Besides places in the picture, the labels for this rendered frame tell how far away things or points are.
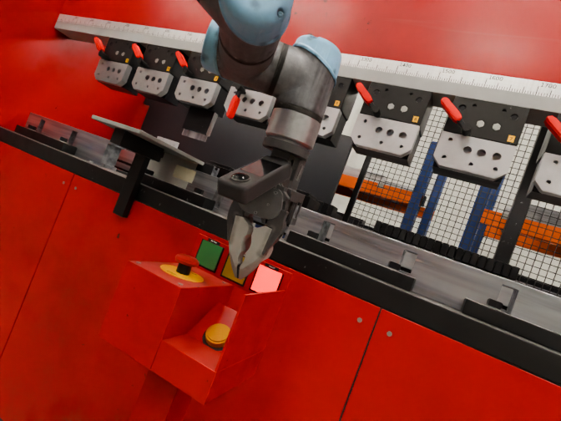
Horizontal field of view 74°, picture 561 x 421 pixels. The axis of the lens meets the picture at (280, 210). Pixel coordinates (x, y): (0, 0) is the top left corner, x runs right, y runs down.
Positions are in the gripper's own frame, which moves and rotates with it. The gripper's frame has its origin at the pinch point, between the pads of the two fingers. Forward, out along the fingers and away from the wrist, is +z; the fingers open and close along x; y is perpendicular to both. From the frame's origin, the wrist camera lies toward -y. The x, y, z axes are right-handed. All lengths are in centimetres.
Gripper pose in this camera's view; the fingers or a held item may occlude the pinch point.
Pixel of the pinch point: (238, 271)
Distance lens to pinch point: 55.6
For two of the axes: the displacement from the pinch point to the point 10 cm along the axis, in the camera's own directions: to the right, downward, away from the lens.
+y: 3.8, 0.8, 9.2
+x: -8.7, -3.2, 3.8
